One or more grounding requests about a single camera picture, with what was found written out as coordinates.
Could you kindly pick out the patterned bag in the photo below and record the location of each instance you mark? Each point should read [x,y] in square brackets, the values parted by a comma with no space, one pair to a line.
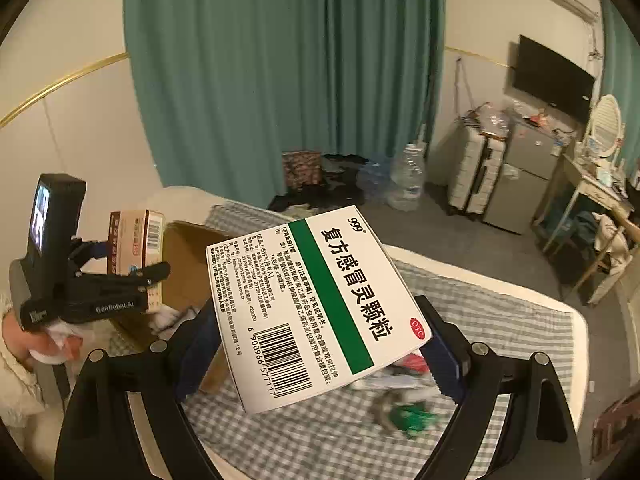
[301,170]

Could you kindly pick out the plastic bags on suitcase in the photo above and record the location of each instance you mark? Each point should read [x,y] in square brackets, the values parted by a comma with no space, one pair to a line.
[492,120]

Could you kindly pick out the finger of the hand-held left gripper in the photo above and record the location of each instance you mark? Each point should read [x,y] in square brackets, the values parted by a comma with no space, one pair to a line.
[92,250]
[150,272]

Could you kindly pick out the red white packet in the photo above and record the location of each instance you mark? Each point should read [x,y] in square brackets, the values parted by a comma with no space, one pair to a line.
[400,372]

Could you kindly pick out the white oval vanity mirror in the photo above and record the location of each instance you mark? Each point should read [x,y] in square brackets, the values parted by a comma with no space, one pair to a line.
[606,127]

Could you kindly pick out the white bed mattress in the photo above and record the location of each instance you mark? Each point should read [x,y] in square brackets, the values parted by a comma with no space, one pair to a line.
[505,285]

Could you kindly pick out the cream dressing table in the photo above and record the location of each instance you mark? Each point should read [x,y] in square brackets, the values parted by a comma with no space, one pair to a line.
[575,175]

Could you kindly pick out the wooden chair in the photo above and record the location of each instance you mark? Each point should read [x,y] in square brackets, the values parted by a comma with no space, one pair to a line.
[617,430]

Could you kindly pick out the grey plaid bed sheet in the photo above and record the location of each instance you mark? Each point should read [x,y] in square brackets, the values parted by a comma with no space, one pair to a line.
[325,440]

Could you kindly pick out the person's left hand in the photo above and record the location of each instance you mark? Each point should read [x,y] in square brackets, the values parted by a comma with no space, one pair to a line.
[44,344]

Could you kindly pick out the narrow green curtain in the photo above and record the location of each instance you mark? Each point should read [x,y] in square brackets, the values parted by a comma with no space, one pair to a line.
[620,45]

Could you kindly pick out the large clear water bottle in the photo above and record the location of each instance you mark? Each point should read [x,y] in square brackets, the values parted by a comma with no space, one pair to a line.
[409,175]

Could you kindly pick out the brown cardboard box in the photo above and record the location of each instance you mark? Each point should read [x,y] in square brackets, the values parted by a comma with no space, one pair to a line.
[187,265]

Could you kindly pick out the white cloth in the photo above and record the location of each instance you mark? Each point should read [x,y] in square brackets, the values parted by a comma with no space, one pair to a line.
[612,240]

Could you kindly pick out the brown white medicine box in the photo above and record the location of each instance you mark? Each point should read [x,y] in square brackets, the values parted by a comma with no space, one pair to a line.
[137,232]

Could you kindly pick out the black television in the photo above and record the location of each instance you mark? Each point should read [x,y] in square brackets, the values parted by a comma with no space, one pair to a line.
[552,77]

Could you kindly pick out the dark clothes pile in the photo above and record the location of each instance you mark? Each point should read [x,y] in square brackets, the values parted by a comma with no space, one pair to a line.
[345,175]

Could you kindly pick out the grey mini fridge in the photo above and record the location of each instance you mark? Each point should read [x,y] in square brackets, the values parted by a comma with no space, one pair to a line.
[525,180]

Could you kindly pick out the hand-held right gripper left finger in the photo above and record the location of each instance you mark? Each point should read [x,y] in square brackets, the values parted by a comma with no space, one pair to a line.
[200,345]

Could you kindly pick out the green white medicine box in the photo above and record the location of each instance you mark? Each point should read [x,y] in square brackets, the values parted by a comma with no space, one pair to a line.
[310,310]

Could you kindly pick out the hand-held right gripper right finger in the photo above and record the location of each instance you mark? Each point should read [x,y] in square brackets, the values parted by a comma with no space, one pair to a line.
[446,357]

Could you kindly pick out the white suitcase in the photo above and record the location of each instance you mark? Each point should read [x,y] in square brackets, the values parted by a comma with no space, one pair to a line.
[475,175]

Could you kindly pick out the person's left forearm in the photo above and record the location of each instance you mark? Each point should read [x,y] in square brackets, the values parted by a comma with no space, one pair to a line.
[17,375]

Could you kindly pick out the green packet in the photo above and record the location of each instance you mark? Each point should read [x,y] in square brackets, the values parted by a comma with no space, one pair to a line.
[415,417]

